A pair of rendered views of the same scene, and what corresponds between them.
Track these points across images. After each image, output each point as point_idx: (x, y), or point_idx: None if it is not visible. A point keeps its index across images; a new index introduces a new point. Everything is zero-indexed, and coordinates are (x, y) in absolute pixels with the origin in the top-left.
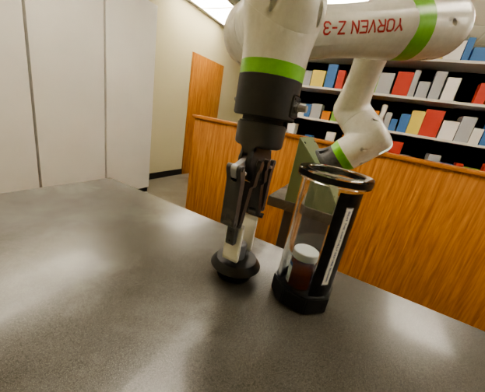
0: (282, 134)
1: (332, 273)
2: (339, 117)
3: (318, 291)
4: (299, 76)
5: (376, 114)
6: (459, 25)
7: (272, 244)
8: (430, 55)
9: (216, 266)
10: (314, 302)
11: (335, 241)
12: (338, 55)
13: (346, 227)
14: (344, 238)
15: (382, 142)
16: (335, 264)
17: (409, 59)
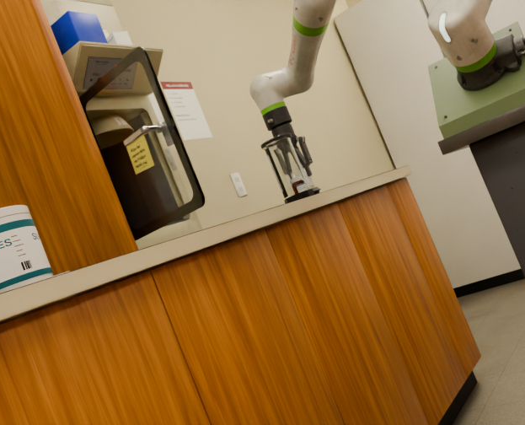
0: (275, 131)
1: (281, 185)
2: None
3: (283, 195)
4: (265, 111)
5: None
6: (297, 7)
7: (347, 184)
8: (314, 19)
9: None
10: (285, 201)
11: (273, 170)
12: (306, 60)
13: (271, 163)
14: (274, 168)
15: (432, 33)
16: (279, 180)
17: (318, 27)
